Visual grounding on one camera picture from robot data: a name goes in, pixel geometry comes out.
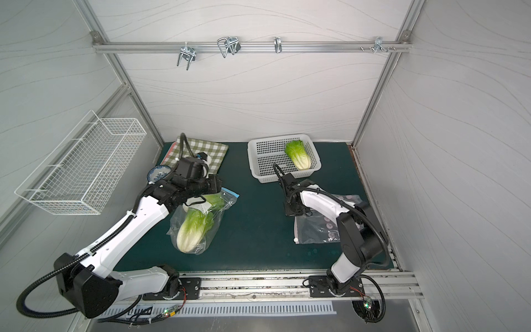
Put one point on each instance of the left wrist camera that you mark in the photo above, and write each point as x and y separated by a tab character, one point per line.
203	157

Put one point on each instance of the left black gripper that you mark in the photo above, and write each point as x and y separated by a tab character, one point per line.
213	185

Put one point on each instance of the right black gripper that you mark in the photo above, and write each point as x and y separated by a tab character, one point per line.
293	203

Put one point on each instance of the blue white porcelain bowl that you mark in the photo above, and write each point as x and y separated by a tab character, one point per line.
157	173

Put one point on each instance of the chinese cabbage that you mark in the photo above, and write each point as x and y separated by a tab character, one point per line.
193	231
217	202
295	150

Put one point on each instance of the pink dotted zipper bag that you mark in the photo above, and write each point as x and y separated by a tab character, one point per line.
318	224

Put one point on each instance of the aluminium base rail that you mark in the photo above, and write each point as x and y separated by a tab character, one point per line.
233	286

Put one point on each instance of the clear blue zipper bag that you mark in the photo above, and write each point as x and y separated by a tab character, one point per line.
201	204

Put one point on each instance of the green checkered cloth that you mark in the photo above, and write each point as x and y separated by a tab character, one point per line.
215	152

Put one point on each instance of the white wire wall basket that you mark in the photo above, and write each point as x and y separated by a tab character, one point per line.
79	176

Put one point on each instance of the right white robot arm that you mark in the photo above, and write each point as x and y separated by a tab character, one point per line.
362	239

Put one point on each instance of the aluminium top rail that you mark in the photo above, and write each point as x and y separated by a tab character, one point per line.
100	45

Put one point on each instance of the white plastic basket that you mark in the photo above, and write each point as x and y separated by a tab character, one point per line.
263	153

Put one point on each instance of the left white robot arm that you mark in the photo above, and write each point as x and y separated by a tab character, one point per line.
92	285

